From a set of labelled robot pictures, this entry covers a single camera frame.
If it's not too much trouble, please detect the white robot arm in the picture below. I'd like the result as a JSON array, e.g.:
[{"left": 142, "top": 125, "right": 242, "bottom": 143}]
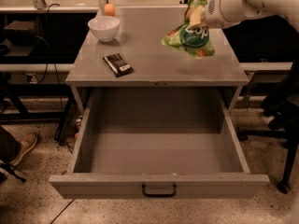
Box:
[{"left": 190, "top": 0, "right": 299, "bottom": 32}]

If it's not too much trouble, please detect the black drawer handle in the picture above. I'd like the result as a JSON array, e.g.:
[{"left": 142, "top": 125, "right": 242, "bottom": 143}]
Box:
[{"left": 141, "top": 184, "right": 177, "bottom": 198}]

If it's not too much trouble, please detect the grey open drawer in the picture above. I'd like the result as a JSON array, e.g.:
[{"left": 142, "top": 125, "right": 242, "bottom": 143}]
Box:
[{"left": 50, "top": 88, "right": 269, "bottom": 199}]

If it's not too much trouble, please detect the orange fruit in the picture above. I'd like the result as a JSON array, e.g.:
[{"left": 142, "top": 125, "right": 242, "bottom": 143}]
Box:
[{"left": 104, "top": 4, "right": 116, "bottom": 17}]

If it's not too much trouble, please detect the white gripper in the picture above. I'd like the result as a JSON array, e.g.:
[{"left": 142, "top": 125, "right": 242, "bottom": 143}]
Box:
[{"left": 190, "top": 0, "right": 245, "bottom": 28}]

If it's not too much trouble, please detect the tan shoe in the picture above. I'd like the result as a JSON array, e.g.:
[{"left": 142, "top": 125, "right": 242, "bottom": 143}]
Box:
[{"left": 9, "top": 133, "right": 38, "bottom": 166}]

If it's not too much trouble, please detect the white bowl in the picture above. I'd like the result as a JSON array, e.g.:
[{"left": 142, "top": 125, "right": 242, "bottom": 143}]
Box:
[{"left": 88, "top": 16, "right": 120, "bottom": 42}]

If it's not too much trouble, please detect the green rice chip bag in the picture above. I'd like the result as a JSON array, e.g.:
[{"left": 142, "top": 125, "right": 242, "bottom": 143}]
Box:
[{"left": 162, "top": 0, "right": 215, "bottom": 59}]

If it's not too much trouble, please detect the black chair base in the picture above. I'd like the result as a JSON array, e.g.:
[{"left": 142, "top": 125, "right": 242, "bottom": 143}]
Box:
[{"left": 236, "top": 59, "right": 299, "bottom": 193}]

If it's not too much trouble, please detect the dark box on shelf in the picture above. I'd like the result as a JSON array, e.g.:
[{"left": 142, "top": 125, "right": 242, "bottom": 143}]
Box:
[{"left": 4, "top": 21, "right": 38, "bottom": 46}]

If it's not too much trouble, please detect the black cable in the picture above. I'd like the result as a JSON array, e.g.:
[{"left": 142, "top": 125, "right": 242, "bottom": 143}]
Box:
[{"left": 35, "top": 3, "right": 64, "bottom": 110}]

